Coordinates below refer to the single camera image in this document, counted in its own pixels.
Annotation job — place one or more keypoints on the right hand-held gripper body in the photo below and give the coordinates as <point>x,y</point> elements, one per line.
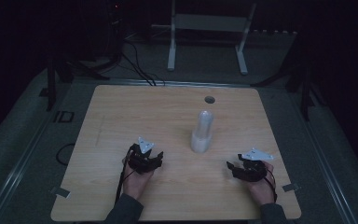
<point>251,169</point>

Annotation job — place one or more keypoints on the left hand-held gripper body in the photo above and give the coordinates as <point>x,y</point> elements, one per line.
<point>143,163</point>

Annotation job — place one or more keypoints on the white plastic bottle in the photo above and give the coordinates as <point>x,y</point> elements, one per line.
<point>204,123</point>

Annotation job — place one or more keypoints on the person's left hand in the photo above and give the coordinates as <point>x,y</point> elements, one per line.
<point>136,183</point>

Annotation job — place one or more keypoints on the person's right hand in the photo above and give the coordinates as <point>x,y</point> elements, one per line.
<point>262,189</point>

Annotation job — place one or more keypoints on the grey tape piece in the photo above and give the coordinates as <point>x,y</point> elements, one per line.
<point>291,187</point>
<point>60,192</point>

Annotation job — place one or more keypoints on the black tripod stand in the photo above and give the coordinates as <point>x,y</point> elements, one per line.
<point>298,74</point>
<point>62,71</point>

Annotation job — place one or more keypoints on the white metal stand frame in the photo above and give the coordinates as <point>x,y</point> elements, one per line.
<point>208,23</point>

